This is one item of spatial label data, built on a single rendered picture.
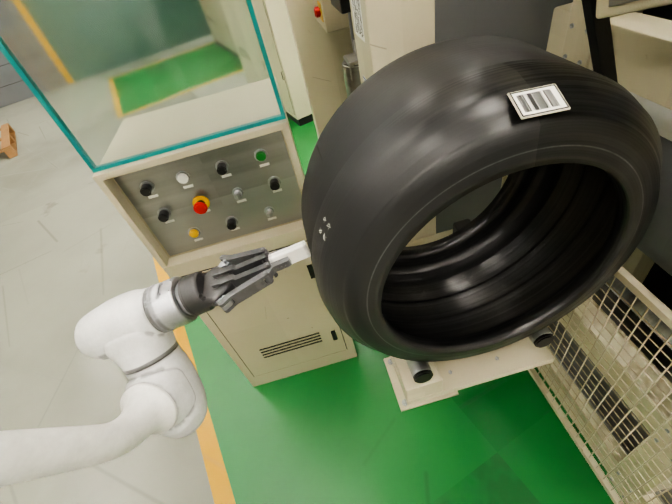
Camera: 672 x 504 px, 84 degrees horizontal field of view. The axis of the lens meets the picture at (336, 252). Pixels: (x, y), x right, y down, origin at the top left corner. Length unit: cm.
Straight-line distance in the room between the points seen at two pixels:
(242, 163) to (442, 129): 79
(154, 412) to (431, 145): 60
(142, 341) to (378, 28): 70
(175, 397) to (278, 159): 73
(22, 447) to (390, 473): 138
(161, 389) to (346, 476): 116
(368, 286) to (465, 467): 128
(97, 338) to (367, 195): 52
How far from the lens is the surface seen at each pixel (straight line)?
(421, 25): 81
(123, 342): 75
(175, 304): 70
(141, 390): 75
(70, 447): 64
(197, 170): 120
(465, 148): 49
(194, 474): 200
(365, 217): 50
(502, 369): 102
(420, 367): 87
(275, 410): 194
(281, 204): 126
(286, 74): 394
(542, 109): 52
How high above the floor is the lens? 169
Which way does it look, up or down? 44 degrees down
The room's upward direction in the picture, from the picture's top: 15 degrees counter-clockwise
